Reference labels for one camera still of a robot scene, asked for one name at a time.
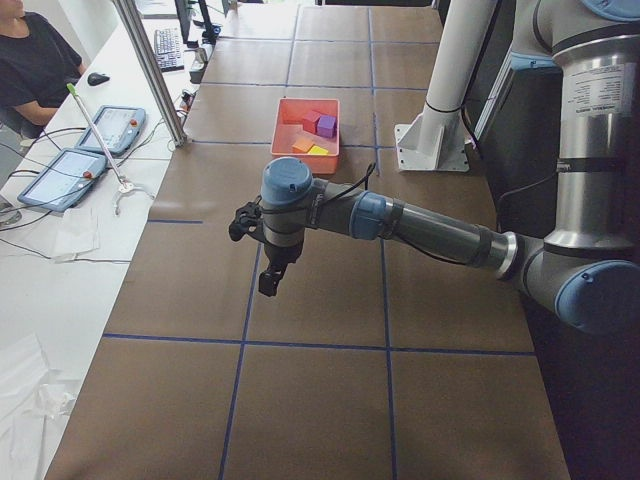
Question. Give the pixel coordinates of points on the white paper sheet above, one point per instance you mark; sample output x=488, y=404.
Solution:
x=77, y=234

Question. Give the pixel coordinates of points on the far teach pendant tablet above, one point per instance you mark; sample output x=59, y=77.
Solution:
x=119, y=126

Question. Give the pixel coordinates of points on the black monitor stand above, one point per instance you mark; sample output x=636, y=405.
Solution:
x=196, y=13

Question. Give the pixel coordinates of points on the pink plastic bin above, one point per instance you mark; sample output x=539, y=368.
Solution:
x=288, y=128

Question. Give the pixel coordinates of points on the orange foam block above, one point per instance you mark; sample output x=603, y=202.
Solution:
x=302, y=145

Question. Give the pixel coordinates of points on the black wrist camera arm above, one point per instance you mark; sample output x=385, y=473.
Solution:
x=247, y=221

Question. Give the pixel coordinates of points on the crumpled white plastic sheet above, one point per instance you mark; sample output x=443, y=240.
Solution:
x=36, y=403

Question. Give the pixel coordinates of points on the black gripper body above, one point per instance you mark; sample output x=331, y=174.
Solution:
x=281, y=254

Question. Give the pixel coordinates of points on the red foam block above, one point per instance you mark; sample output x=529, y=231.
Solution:
x=310, y=121

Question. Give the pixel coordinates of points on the yellow foam block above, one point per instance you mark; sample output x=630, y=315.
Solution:
x=317, y=150

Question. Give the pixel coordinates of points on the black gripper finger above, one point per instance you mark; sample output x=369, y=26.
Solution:
x=269, y=280

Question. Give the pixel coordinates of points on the aluminium frame post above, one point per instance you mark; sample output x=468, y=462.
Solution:
x=134, y=27

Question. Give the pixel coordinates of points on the black computer mouse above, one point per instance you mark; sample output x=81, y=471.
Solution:
x=95, y=79

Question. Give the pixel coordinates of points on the grabber stick with green handle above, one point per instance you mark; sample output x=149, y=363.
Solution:
x=92, y=141

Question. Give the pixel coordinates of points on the black keyboard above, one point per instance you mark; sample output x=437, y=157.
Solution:
x=168, y=49

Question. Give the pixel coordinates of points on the purple foam block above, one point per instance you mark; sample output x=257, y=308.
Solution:
x=326, y=126

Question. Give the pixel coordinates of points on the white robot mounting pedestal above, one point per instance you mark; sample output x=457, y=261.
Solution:
x=435, y=140

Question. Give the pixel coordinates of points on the near teach pendant tablet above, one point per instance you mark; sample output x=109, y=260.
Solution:
x=64, y=181

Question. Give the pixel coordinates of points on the teach pendant tablet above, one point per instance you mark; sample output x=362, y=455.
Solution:
x=119, y=126
x=64, y=181

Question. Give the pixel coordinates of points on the person in black shirt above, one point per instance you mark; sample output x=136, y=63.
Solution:
x=37, y=64

